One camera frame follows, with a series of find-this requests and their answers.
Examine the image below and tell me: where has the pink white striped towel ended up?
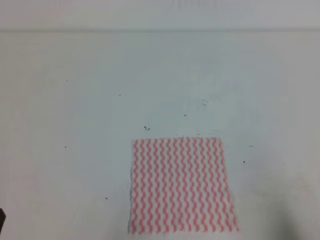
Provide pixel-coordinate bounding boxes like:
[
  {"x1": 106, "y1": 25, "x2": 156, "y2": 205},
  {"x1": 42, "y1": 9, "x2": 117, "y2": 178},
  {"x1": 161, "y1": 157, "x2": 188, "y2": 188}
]
[{"x1": 128, "y1": 137, "x2": 239, "y2": 235}]

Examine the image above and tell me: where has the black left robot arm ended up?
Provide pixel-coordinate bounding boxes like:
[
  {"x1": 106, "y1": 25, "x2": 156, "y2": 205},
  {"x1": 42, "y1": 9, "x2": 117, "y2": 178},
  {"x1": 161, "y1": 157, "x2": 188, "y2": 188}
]
[{"x1": 0, "y1": 208, "x2": 6, "y2": 232}]

